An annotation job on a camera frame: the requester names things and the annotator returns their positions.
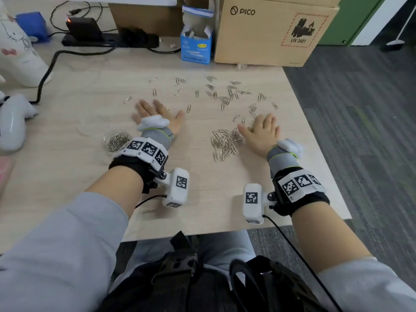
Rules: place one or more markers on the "person's left hand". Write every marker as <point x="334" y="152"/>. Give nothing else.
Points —
<point x="159" y="110"/>

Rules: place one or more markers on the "person's right hand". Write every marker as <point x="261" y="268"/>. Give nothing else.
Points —
<point x="263" y="136"/>

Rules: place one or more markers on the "silver paper clips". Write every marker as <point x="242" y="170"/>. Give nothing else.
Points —
<point x="224" y="144"/>

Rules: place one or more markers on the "silver paper clip bundle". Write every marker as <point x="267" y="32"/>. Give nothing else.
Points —
<point x="117" y="142"/>

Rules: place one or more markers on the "small clear plastic jar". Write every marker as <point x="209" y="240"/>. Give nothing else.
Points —
<point x="113" y="142"/>

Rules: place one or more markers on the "person's right forearm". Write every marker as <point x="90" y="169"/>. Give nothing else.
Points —
<point x="328" y="233"/>

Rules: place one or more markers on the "person's left forearm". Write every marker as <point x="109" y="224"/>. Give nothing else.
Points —
<point x="107" y="194"/>

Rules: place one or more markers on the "wooden desk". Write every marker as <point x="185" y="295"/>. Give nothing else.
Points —
<point x="81" y="77"/>

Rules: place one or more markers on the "person's right leg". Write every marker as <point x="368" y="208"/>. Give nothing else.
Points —
<point x="227" y="246"/>

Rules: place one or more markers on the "person's leg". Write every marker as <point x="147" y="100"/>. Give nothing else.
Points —
<point x="227" y="246"/>
<point x="152" y="253"/>

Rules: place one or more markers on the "person's left leg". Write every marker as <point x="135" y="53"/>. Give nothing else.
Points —
<point x="152" y="253"/>

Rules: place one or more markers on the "white left hand tracker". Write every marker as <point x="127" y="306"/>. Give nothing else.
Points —
<point x="152" y="122"/>

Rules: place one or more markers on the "grey left wrist brace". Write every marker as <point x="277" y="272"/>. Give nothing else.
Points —
<point x="159" y="136"/>

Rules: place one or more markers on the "grey wrist brace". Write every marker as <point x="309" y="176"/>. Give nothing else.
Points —
<point x="281" y="162"/>
<point x="159" y="136"/>

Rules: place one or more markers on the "grey right wrist brace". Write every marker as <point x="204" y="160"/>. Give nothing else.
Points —
<point x="281" y="162"/>

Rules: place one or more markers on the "left marker wristband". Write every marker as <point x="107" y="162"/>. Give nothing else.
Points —
<point x="146" y="149"/>

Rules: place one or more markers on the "marker wristband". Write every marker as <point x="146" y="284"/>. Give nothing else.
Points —
<point x="302" y="185"/>
<point x="146" y="149"/>

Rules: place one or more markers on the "right marker wristband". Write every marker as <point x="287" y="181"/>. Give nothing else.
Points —
<point x="302" y="185"/>

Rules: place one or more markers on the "blue paper clip box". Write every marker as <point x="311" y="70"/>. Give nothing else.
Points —
<point x="195" y="51"/>

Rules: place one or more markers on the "black power strip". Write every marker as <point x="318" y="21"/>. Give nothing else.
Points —
<point x="130" y="38"/>

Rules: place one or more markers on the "plain brown cardboard box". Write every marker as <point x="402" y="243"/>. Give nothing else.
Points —
<point x="146" y="19"/>

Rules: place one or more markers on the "cardboard box with red label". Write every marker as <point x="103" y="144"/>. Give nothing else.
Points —
<point x="308" y="0"/>
<point x="253" y="38"/>

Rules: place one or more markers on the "black charger adapter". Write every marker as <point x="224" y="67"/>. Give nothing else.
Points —
<point x="84" y="29"/>

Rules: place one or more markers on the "green cabinet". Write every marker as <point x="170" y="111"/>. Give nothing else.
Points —
<point x="351" y="22"/>

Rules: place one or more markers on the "white cartoon bottle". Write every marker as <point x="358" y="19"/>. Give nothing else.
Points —
<point x="22" y="61"/>

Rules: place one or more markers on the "white handheld controller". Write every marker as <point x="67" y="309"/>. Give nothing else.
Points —
<point x="14" y="123"/>

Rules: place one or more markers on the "small blue box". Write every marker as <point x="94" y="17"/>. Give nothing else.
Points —
<point x="32" y="25"/>

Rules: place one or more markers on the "white broom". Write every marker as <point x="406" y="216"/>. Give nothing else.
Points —
<point x="395" y="42"/>

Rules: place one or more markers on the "black backpack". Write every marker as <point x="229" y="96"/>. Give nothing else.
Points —
<point x="195" y="285"/>

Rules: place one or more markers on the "pink cartoon phone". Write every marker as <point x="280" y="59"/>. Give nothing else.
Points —
<point x="5" y="172"/>

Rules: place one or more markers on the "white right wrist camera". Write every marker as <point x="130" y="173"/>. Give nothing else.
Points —
<point x="253" y="203"/>

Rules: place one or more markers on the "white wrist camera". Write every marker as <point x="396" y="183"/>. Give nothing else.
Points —
<point x="253" y="203"/>
<point x="177" y="188"/>

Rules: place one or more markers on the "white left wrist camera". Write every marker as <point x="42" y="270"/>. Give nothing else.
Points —
<point x="177" y="188"/>

